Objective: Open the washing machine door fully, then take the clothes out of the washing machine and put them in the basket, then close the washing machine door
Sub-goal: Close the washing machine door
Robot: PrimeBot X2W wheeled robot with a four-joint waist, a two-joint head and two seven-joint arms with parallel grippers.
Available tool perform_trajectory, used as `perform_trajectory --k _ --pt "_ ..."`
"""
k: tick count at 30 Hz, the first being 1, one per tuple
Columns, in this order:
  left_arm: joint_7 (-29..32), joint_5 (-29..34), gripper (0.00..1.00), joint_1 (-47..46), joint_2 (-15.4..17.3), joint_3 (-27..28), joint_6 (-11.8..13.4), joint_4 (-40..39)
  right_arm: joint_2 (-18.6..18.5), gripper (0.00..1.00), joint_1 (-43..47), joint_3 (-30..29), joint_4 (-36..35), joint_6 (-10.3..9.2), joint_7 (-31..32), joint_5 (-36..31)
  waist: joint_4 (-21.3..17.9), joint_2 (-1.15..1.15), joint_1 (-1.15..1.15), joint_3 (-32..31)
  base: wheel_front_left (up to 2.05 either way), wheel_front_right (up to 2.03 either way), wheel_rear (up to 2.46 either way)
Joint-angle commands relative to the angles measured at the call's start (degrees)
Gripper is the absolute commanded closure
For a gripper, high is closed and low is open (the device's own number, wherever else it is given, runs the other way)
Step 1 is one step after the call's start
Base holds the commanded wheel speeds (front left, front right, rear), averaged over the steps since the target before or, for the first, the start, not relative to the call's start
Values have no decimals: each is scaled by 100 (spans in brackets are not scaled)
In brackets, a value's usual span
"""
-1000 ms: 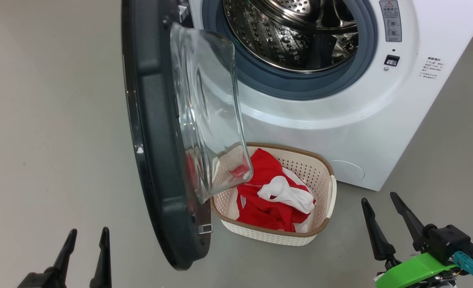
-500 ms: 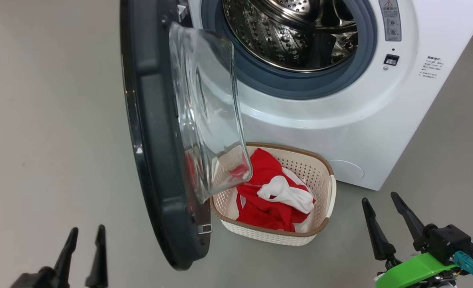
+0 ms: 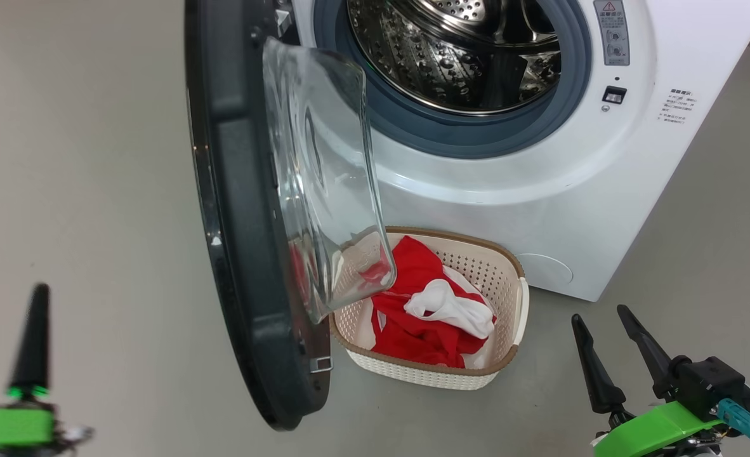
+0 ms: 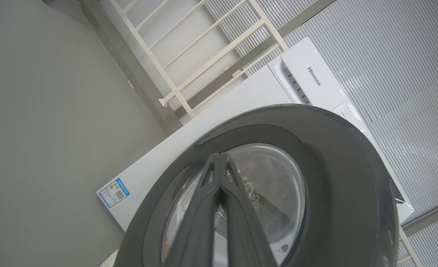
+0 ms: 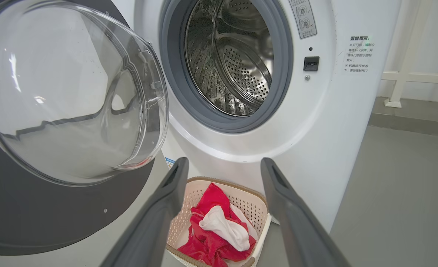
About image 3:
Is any small text sticker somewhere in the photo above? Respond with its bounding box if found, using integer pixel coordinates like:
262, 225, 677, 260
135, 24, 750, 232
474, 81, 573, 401
657, 89, 698, 124

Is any grey warning label sticker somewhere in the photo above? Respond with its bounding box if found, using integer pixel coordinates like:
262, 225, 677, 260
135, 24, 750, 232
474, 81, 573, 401
593, 0, 631, 67

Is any grey door gasket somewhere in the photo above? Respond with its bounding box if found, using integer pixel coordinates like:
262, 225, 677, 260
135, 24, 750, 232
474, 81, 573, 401
313, 0, 593, 159

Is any steel washing machine drum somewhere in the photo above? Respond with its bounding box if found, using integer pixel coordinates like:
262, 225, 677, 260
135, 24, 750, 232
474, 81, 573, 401
348, 0, 563, 115

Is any cream perforated laundry basket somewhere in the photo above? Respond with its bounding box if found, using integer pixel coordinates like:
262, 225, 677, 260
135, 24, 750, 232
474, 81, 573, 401
329, 226, 530, 391

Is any black glass washing machine door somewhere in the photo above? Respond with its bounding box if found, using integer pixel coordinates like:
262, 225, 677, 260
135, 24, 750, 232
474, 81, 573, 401
185, 0, 398, 432

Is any white front-load washing machine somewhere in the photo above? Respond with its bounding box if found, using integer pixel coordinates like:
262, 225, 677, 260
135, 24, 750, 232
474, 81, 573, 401
286, 0, 750, 302

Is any red and white garment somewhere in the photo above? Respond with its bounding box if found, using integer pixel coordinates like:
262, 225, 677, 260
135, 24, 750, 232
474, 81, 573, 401
289, 235, 497, 370

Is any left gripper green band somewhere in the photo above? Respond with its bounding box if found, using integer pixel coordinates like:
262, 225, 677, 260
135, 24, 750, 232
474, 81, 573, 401
0, 284, 93, 451

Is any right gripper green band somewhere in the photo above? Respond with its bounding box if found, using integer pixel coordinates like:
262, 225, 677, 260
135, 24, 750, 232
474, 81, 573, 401
572, 306, 725, 457

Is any round filter cover panel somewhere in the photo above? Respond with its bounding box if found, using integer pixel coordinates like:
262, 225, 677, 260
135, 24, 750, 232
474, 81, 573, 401
518, 254, 574, 286

